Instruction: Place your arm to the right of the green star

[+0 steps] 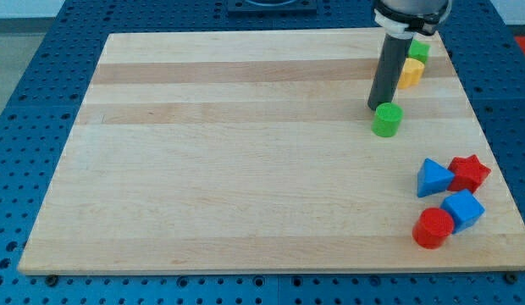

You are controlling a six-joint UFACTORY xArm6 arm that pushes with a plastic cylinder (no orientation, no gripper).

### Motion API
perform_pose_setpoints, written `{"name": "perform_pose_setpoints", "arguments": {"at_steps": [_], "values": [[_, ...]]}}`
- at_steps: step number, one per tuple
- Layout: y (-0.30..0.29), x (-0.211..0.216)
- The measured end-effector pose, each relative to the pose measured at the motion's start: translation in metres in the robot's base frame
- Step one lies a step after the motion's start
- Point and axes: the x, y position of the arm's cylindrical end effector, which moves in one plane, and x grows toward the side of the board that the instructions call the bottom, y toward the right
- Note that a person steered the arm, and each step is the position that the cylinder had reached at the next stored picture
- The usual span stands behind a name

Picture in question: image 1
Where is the green star block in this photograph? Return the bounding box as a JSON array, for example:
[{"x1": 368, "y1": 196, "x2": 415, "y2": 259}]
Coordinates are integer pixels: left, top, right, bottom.
[{"x1": 408, "y1": 40, "x2": 430, "y2": 64}]

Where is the red star block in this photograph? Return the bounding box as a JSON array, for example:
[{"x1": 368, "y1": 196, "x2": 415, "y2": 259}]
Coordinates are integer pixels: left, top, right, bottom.
[{"x1": 447, "y1": 154, "x2": 491, "y2": 193}]

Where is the wooden board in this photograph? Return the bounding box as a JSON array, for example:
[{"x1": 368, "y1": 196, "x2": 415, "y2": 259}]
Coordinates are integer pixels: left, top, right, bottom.
[{"x1": 18, "y1": 28, "x2": 525, "y2": 275}]

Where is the green cylinder block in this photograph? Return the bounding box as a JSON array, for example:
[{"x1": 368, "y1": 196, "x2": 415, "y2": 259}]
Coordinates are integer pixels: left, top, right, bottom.
[{"x1": 371, "y1": 103, "x2": 404, "y2": 137}]

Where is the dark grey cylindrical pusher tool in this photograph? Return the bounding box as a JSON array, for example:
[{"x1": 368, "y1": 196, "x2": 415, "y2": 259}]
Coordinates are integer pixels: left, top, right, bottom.
[{"x1": 367, "y1": 34, "x2": 413, "y2": 111}]

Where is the yellow block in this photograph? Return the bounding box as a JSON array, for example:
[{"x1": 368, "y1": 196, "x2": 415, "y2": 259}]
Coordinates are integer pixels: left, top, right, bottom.
[{"x1": 397, "y1": 58, "x2": 425, "y2": 89}]

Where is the blue triangle block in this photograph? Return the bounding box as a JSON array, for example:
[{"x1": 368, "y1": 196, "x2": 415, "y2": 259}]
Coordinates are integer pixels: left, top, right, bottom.
[{"x1": 417, "y1": 158, "x2": 455, "y2": 197}]

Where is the red cylinder block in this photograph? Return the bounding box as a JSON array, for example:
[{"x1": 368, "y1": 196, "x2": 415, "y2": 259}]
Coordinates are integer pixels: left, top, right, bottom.
[{"x1": 412, "y1": 208, "x2": 455, "y2": 249}]

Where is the blue cube block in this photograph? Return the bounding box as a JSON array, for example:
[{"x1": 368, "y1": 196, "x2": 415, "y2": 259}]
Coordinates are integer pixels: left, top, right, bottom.
[{"x1": 439, "y1": 189, "x2": 485, "y2": 235}]

